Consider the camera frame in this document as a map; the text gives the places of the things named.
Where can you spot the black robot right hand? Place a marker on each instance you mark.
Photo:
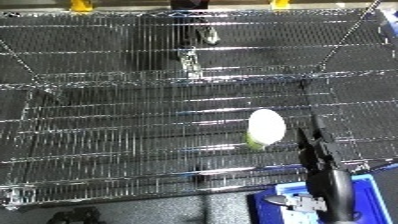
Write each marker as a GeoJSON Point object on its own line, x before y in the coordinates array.
{"type": "Point", "coordinates": [331, 186]}

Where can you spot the white paper cup green band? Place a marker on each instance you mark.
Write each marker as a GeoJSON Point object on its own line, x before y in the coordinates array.
{"type": "Point", "coordinates": [266, 126]}

